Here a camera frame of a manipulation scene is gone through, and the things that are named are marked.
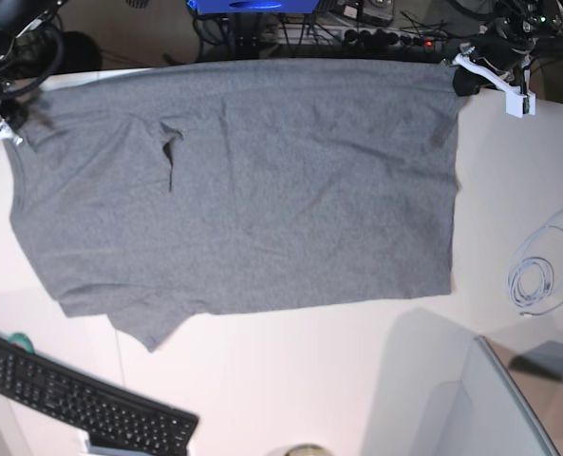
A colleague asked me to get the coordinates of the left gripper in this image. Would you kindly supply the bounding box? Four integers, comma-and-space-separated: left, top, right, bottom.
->
452, 33, 533, 97

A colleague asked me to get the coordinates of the grey t-shirt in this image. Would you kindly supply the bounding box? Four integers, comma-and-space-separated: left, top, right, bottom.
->
6, 59, 463, 350

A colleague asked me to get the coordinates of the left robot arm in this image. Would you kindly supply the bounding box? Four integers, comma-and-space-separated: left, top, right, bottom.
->
450, 1, 563, 96

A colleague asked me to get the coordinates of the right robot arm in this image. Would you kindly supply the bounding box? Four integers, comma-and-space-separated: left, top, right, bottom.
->
0, 1, 66, 107

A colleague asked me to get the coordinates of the black power strip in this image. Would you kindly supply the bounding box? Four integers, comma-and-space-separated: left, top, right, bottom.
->
280, 23, 446, 52

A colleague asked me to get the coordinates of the blue box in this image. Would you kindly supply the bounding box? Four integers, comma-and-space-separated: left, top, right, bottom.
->
187, 0, 318, 14

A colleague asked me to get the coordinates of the round tan object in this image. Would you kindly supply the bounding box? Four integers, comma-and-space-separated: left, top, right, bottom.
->
283, 443, 331, 456

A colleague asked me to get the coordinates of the black computer keyboard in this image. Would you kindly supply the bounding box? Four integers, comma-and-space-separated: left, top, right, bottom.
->
0, 337, 198, 455

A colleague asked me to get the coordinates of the green tape roll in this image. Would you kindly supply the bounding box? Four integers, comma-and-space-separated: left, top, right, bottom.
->
8, 332, 34, 354

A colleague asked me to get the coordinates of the coiled light blue cable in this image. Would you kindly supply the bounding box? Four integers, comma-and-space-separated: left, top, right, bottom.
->
507, 202, 563, 318

